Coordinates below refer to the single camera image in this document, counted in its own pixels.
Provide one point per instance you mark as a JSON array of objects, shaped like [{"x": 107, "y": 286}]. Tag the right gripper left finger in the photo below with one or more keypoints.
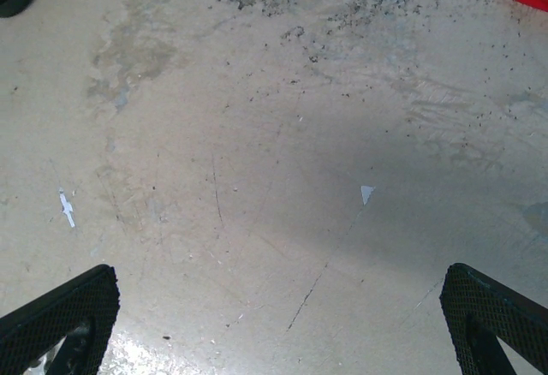
[{"x": 55, "y": 328}]

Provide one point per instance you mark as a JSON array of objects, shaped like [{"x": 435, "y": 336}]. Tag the small white scrap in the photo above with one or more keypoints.
[{"x": 67, "y": 208}]

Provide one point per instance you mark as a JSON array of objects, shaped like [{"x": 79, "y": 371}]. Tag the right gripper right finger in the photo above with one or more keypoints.
[{"x": 492, "y": 315}]

